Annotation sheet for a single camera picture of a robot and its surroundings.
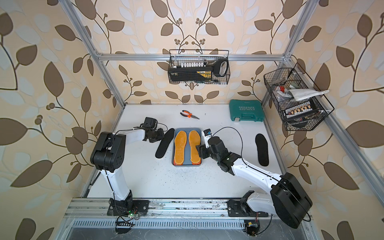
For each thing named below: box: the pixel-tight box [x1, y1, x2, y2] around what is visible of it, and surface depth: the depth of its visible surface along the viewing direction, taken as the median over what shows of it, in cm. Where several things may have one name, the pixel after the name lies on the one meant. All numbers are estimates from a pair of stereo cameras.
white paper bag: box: [287, 89, 330, 101], surface depth 63 cm
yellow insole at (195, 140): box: [188, 130, 201, 164], surface depth 98 cm
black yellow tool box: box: [168, 66, 213, 82], surface depth 85 cm
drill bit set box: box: [284, 99, 320, 120], surface depth 68 cm
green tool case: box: [229, 99, 265, 122], surface depth 113 cm
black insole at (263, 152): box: [255, 133, 269, 167], surface depth 98 cm
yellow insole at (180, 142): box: [174, 130, 187, 165], surface depth 96 cm
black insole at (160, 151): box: [155, 128, 175, 159], surface depth 99 cm
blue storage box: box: [172, 127, 202, 167], surface depth 94 cm
